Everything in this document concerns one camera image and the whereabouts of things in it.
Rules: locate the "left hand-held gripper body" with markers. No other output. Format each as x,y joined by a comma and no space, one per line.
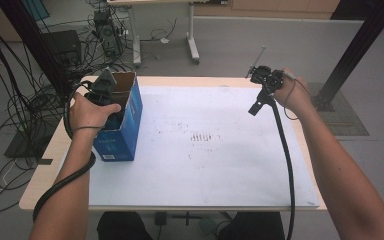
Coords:
104,85

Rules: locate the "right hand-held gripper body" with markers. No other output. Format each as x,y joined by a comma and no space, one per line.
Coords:
268,78

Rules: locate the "blue cardboard box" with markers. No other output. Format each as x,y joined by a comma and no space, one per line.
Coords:
126,133

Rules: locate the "person's right hand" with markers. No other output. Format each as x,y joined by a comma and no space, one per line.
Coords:
295,95

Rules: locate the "person's left hand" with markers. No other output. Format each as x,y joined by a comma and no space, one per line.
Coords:
86,115

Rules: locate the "computer tower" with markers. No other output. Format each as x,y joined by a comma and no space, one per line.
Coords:
108,33

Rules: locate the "black equipment box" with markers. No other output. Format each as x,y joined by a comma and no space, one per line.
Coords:
63,43

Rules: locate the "wooden cabinet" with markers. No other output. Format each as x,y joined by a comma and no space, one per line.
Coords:
280,8

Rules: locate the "white paper sheet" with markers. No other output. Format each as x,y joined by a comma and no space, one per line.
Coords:
196,173

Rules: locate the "grey floor mat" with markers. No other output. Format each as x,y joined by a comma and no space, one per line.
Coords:
346,120

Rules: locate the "white-legged desk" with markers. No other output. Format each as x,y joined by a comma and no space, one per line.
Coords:
191,33

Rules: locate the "person's right leg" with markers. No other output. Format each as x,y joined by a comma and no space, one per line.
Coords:
253,228

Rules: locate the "person's leg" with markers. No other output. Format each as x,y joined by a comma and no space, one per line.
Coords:
253,228
123,228

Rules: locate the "person's left leg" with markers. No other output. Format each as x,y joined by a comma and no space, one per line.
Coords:
123,228

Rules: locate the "black metal frame post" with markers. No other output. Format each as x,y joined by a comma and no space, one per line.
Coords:
356,50
30,33

